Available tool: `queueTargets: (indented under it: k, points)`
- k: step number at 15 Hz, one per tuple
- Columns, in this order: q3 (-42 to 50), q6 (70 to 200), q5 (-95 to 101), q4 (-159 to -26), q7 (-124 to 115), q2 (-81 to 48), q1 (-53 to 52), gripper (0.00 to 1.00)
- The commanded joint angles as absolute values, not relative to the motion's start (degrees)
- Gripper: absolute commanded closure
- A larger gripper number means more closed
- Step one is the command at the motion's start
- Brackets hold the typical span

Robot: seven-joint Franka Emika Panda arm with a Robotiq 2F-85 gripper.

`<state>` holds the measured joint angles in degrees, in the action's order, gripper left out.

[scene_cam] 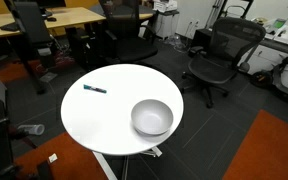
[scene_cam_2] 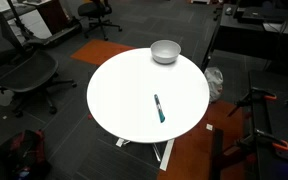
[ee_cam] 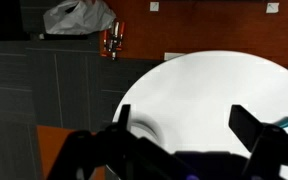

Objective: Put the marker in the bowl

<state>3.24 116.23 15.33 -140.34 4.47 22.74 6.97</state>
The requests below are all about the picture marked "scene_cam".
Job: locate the teal marker pen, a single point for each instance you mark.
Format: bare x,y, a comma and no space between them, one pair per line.
94,88

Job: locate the white round bowl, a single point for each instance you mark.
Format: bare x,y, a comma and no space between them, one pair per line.
152,118

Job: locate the black padded office chair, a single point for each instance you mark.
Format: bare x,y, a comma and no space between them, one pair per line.
134,48

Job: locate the white small cabinet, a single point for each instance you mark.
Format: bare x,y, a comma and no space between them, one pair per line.
166,25

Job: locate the black mesh office chair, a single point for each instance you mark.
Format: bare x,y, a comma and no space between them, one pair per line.
210,68

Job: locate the black computer tower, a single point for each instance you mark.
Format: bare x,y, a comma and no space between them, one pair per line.
80,46

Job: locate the black box on floor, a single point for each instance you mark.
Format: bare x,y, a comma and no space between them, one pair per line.
202,38

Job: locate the white table base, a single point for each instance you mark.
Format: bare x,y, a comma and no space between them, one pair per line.
105,165

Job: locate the white printer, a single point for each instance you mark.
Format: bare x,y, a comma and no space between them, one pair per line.
165,5

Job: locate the light wooden desk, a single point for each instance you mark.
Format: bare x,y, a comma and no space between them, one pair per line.
74,16

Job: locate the grey metal tripod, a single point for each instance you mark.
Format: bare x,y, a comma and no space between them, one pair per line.
214,13

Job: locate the small white card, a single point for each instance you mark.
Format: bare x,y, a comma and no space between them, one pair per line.
53,158

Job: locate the black computer mouse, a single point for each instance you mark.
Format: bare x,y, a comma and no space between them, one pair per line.
51,19

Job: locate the clear plastic cup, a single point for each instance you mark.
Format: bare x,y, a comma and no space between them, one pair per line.
32,129

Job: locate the black electric scooter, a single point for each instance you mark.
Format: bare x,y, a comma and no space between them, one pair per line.
280,78

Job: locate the white long counter desk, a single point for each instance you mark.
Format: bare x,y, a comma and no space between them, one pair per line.
284,46

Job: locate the black keyboard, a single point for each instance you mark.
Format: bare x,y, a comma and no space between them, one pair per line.
10,27

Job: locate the green small device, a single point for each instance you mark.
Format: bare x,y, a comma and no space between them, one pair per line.
279,23

